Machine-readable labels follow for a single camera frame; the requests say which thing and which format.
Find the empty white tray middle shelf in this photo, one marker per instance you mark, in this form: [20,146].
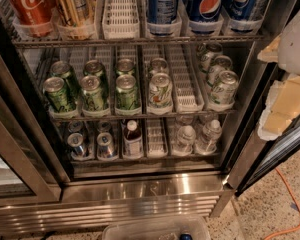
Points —
[187,94]

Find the clear water bottle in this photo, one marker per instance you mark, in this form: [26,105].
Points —
[185,139]
[206,142]

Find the clear water bottle right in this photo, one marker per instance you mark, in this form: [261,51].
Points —
[206,142]

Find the white green can front right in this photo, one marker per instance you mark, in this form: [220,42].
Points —
[224,88]

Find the silver blue can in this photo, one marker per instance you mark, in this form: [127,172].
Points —
[106,147]
[104,126]
[78,145]
[76,127]

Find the dark juice bottle white cap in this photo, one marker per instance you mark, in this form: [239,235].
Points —
[133,140]

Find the white diet can front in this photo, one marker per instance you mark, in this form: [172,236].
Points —
[160,92]

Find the gold soda can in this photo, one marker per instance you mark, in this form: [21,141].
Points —
[75,13]

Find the clear plastic bin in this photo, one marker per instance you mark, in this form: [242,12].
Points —
[177,227]

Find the stainless steel fridge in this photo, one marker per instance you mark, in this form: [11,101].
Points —
[50,190]

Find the white diet can back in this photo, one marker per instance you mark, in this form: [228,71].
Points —
[158,65]

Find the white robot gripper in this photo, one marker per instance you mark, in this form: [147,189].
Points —
[296,52]

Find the clear water bottle left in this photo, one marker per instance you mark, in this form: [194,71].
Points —
[185,139]

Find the green can front left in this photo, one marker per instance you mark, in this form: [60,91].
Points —
[58,94]

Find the empty white tray shelf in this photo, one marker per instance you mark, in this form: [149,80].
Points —
[121,19]
[187,94]
[156,141]

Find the red coca cola can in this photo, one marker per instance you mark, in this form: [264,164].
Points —
[34,14]

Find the green can back left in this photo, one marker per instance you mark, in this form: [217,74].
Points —
[66,72]

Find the silver blue can front left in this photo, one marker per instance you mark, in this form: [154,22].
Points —
[78,145]

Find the silver blue can back left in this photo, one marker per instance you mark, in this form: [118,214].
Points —
[76,127]

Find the empty white tray bottom shelf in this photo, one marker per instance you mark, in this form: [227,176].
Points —
[156,141]

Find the open fridge glass door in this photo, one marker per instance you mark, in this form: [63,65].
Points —
[247,158]

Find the empty white tray top shelf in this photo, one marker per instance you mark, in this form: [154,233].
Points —
[121,19]

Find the white diet can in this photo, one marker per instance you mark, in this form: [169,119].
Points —
[158,65]
[160,92]

